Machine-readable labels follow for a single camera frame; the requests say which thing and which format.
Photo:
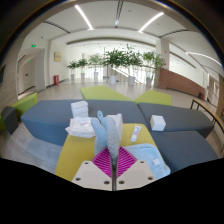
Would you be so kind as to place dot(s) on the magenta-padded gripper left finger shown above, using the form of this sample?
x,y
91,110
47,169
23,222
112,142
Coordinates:
x,y
90,176

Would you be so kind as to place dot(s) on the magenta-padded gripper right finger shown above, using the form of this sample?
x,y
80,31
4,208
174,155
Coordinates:
x,y
138,175

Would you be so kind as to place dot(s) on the light blue towel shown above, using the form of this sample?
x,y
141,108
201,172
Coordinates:
x,y
110,136

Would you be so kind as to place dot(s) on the yellow ottoman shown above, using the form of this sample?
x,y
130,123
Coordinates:
x,y
75,153

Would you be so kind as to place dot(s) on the small white tube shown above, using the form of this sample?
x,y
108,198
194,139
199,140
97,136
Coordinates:
x,y
135,133

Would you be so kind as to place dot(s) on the white plastic-wrapped pack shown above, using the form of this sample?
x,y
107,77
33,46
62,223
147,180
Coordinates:
x,y
80,127

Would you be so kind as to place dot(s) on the dark grey wedge seat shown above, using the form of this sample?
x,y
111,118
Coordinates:
x,y
186,150

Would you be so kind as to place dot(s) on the white cube box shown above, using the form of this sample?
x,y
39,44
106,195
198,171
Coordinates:
x,y
157,122

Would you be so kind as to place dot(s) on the white stacked tissue packs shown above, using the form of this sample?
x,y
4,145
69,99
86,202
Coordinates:
x,y
80,109

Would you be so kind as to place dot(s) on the blue-grey upholstered seat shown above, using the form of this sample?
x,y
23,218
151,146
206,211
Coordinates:
x,y
46,120

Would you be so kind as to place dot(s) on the dark grey long seat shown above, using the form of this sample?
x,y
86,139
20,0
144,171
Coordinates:
x,y
183,116

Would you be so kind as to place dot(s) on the small green seat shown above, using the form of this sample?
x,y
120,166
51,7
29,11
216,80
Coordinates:
x,y
153,97

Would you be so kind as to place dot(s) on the green flat seat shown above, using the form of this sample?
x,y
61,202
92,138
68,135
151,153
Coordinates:
x,y
101,93

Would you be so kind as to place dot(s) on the green angled bench seat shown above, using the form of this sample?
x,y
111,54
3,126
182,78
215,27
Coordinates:
x,y
25,103

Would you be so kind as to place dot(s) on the dark grey cube stool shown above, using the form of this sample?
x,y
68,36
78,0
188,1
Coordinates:
x,y
10,120

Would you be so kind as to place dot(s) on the red fire extinguisher box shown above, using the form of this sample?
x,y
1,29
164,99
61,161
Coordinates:
x,y
56,80

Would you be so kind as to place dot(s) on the row of potted plants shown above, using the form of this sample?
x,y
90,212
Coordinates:
x,y
116,60

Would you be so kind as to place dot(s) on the green exit sign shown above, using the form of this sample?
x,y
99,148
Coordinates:
x,y
33,45

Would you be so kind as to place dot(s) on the ceiling strip lights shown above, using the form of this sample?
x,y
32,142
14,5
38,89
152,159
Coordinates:
x,y
83,16

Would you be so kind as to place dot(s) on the wooden bench black frame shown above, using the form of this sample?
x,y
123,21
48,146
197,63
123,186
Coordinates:
x,y
208,110

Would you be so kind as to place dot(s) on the yellow framed wall picture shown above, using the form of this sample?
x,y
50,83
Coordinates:
x,y
57,56

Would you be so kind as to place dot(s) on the black wall screen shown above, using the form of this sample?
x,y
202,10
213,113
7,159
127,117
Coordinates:
x,y
2,75

